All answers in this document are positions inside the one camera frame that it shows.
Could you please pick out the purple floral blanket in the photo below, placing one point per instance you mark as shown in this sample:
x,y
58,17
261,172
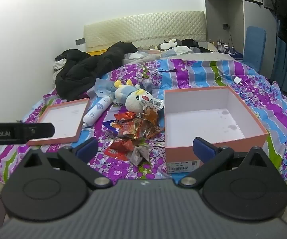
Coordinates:
x,y
195,72

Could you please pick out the blue chair cushion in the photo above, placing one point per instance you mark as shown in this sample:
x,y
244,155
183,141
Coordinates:
x,y
254,47

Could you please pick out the plain red snack packet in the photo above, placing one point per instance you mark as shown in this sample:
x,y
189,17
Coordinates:
x,y
119,149

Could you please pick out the row of small bottles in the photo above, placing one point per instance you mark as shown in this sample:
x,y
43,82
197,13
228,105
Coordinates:
x,y
220,44

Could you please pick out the yellow pillow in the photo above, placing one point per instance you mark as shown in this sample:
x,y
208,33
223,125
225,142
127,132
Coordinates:
x,y
96,52

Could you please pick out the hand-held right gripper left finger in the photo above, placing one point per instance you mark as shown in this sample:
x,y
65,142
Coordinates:
x,y
87,149

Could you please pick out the black white plush toy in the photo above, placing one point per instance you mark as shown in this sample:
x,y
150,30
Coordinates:
x,y
169,44

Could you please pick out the white spray bottle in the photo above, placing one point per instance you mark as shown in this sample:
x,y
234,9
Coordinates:
x,y
96,112

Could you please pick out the cream quilted headboard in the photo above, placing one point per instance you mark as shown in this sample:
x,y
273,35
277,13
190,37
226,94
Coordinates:
x,y
146,27

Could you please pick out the blue plastic bag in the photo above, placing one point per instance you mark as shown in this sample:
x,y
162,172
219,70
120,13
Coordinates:
x,y
102,86

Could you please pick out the black garment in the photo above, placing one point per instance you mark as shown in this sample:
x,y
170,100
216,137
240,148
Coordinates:
x,y
193,44

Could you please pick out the white blue plush toy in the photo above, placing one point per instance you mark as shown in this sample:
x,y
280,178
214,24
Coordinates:
x,y
133,99

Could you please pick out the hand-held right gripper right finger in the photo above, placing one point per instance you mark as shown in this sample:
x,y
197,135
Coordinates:
x,y
203,151

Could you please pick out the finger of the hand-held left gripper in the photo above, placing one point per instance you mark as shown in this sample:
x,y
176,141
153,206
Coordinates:
x,y
33,132

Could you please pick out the grey wall panel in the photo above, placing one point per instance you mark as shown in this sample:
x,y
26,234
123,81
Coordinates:
x,y
80,41

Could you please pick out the light folded clothes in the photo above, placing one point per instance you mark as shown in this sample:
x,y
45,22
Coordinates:
x,y
141,56

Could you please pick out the white cloth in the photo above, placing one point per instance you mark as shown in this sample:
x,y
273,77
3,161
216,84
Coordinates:
x,y
58,64

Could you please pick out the pink cardboard box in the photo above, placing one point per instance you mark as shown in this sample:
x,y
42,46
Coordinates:
x,y
183,155

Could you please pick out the pink box lid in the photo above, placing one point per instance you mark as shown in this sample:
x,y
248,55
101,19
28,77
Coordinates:
x,y
63,114

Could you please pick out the black wall socket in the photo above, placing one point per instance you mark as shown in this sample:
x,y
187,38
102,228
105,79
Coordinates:
x,y
225,26

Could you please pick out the pile of snack packets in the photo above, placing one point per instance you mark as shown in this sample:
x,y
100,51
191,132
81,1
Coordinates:
x,y
136,127

